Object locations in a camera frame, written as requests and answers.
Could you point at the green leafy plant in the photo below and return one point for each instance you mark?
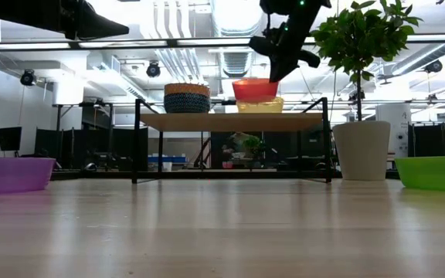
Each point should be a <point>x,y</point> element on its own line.
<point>365,34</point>

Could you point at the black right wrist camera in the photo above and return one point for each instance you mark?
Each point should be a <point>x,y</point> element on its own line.
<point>260,45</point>

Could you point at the translucent purple plastic bowl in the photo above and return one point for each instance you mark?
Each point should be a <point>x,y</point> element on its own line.
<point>14,173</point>

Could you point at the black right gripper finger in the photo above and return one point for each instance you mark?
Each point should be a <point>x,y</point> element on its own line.
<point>310,58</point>
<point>282,65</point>

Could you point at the translucent red plastic bowl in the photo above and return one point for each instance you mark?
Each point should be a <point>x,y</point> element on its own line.
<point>254,90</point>

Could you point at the white plant pot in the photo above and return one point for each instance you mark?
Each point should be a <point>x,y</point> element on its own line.
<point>361,150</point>

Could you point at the black ceiling spotlight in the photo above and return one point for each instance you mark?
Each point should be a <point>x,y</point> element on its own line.
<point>28,78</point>
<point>433,66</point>
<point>153,70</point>

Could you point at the white cylindrical machine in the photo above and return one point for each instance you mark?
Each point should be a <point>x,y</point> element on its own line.
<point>394,127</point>

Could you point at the black computer monitor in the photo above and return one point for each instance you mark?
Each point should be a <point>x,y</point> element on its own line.
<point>8,139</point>

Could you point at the translucent green plastic bowl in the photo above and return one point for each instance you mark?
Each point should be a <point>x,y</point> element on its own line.
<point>435,173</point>

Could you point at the small background potted plant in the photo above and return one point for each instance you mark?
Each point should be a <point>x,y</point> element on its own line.
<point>253,146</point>

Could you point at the translucent yellow plastic bowl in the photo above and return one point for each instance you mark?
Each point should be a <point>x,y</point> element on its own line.
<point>261,106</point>

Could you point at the black aluminium table frame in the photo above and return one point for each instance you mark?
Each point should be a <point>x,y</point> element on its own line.
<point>207,174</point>

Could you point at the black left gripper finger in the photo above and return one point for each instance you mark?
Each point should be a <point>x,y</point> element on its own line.
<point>99,25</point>

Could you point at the navy patterned ceramic bowl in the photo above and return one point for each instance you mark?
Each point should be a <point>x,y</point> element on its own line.
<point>187,104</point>

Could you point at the wooden shelf with black frame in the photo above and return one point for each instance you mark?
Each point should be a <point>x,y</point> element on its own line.
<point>230,121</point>

